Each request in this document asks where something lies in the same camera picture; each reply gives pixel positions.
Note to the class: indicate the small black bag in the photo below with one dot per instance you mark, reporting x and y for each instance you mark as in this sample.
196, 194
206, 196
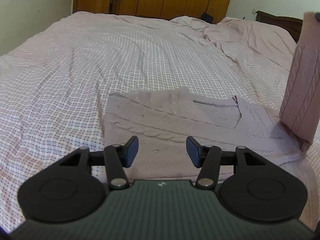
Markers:
207, 18

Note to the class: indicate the bed with pink checkered sheet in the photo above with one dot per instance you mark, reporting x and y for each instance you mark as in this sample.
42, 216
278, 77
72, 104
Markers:
112, 55

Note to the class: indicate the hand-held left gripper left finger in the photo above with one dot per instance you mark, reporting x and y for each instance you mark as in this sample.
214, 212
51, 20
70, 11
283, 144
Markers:
131, 153

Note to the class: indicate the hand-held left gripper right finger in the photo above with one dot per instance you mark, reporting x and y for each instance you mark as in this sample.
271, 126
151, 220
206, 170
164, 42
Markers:
193, 153

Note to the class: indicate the wall socket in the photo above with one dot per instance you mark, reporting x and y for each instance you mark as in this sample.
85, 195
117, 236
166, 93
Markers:
253, 11

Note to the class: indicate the pink checkered pillow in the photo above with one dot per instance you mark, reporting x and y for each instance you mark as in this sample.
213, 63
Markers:
255, 35

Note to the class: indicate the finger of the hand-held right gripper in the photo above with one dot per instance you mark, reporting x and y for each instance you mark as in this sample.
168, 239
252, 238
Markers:
317, 17

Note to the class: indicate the dark wooden headboard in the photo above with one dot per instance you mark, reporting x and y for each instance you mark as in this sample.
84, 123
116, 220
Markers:
285, 23

